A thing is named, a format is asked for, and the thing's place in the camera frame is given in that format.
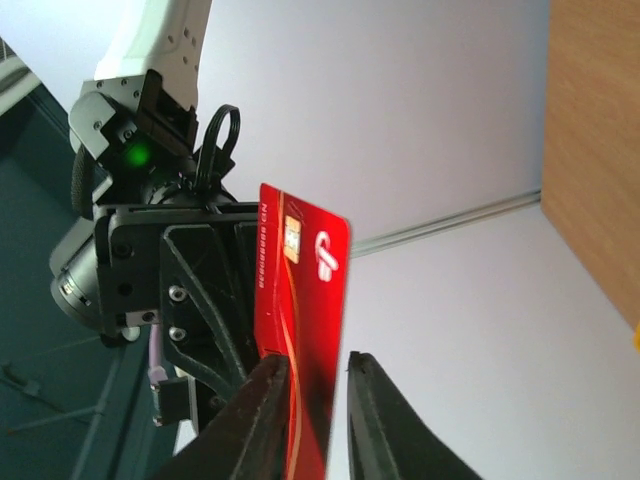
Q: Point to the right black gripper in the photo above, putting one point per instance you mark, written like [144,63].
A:
[194,269]

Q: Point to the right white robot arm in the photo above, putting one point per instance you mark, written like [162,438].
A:
[136,139]

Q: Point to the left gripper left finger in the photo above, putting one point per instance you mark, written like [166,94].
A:
[246,440]

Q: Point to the red credit card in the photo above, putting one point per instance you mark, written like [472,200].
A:
[302,266]

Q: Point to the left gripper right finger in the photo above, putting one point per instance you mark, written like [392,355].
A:
[386,437]

